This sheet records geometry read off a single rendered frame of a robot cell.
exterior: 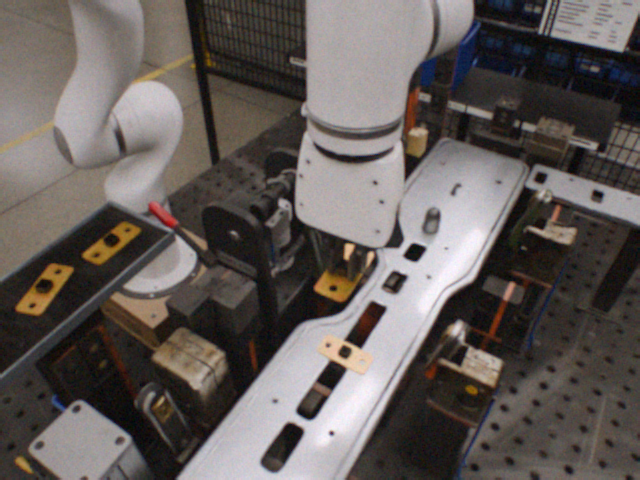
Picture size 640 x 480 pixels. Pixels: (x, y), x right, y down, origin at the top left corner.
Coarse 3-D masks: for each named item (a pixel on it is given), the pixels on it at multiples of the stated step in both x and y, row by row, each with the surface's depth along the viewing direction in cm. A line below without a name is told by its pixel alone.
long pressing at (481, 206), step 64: (448, 192) 107; (512, 192) 108; (384, 256) 93; (448, 256) 94; (320, 320) 83; (384, 320) 83; (256, 384) 75; (384, 384) 75; (256, 448) 68; (320, 448) 68
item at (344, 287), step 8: (352, 248) 61; (368, 256) 60; (344, 264) 58; (368, 264) 59; (336, 272) 58; (344, 272) 57; (320, 280) 57; (328, 280) 57; (336, 280) 57; (344, 280) 57; (320, 288) 56; (328, 288) 56; (344, 288) 56; (352, 288) 56; (328, 296) 55; (336, 296) 55; (344, 296) 55
